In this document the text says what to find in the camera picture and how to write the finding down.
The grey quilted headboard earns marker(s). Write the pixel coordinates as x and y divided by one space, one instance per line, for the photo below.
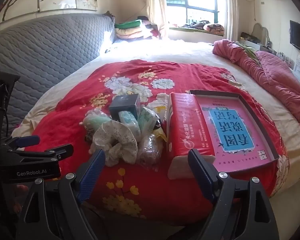
40 50

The teal white tissue packet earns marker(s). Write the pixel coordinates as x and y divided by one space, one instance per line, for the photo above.
128 122

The pink quilt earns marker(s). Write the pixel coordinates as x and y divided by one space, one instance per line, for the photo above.
277 80

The white framed mirror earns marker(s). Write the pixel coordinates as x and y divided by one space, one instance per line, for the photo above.
260 33

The shallow box with pink print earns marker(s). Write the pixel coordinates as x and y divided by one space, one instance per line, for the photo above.
227 135

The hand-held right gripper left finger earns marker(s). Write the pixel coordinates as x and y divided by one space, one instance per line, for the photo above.
91 177

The cream curtain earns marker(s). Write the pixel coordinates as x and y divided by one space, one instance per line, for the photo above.
156 5
231 10

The red tissue pack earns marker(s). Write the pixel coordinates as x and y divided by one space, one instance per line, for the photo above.
187 130

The light green tissue packet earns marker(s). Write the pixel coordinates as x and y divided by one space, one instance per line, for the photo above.
147 120

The yellow white cartoon packet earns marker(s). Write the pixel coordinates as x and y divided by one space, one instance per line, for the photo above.
161 132

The white floral scrunchie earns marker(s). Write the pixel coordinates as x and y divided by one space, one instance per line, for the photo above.
102 132

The person's left hand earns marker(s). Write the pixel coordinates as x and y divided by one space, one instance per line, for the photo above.
22 187

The mint green soft pouch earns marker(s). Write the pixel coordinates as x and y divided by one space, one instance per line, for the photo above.
97 122

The clear peach plastic packet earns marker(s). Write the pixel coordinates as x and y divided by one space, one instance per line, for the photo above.
150 150

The dark cube box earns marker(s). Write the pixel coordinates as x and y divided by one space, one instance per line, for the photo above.
123 105

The white bed sheet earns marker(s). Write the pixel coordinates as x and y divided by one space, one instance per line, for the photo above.
165 50

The green folded blanket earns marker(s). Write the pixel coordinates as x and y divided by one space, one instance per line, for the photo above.
125 25

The red floral blanket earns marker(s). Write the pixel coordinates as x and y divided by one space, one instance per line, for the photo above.
77 120

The green cloth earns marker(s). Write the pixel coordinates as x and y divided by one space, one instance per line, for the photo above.
247 50

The patterned pillow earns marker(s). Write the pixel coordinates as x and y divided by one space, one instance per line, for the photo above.
213 28

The dark folded clothes pile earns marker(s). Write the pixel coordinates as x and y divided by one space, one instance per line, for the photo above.
151 28

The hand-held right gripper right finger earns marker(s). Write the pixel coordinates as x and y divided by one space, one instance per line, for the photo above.
202 172

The dark clothes on windowsill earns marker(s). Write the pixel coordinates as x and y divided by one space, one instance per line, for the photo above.
192 25

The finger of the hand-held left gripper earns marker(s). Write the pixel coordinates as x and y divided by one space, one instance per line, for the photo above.
27 140
52 152

